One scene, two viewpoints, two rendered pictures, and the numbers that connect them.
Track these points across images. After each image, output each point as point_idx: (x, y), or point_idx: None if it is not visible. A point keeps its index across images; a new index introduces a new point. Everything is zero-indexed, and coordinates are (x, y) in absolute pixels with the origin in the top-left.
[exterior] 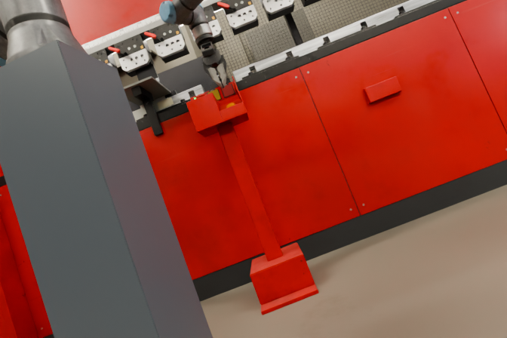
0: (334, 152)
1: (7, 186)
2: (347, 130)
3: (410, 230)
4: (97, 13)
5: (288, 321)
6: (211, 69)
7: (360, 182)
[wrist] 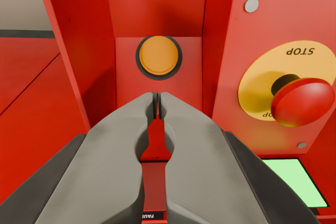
0: (35, 78)
1: None
2: None
3: (40, 2)
4: None
5: None
6: (213, 196)
7: (44, 52)
